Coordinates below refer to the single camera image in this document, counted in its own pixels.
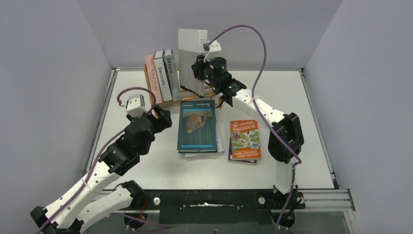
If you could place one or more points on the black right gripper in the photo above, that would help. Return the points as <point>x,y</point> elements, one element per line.
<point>199,68</point>

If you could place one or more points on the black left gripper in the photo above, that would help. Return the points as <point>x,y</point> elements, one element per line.
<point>163,122</point>

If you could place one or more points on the grey magazine-style book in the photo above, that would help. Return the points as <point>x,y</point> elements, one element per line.
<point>173,77</point>

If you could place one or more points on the large grey white book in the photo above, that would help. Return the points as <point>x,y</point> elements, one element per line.
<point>190,45</point>

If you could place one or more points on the teal book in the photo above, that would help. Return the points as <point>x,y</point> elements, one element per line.
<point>197,127</point>

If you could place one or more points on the brown Decorate Furniture book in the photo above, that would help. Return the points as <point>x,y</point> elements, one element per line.
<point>162,75</point>

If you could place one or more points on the pink Warm Chord book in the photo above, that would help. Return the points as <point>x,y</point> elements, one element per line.
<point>153,78</point>

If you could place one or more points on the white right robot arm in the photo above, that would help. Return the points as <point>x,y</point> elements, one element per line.
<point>285,132</point>

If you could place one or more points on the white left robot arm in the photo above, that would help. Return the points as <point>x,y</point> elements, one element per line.
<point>77,209</point>

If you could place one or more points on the wooden book rack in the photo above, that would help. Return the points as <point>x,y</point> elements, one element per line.
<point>185,95</point>

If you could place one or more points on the white booklet under teal book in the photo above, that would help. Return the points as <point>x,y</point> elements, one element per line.
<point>204,154</point>

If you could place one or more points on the purple book under orange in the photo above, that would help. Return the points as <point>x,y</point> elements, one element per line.
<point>230,158</point>

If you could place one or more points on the orange Treehouse book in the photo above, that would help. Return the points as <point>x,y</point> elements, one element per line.
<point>245,139</point>

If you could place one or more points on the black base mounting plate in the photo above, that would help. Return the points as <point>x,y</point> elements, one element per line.
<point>261,206</point>

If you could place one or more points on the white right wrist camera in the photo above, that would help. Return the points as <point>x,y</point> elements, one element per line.
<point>212,49</point>

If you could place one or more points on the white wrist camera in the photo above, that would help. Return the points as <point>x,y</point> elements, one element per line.
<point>135,106</point>
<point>212,49</point>

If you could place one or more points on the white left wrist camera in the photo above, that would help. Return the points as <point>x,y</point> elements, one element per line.
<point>135,106</point>

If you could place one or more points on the aluminium frame rail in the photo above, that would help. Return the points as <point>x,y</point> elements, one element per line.
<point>163,168</point>

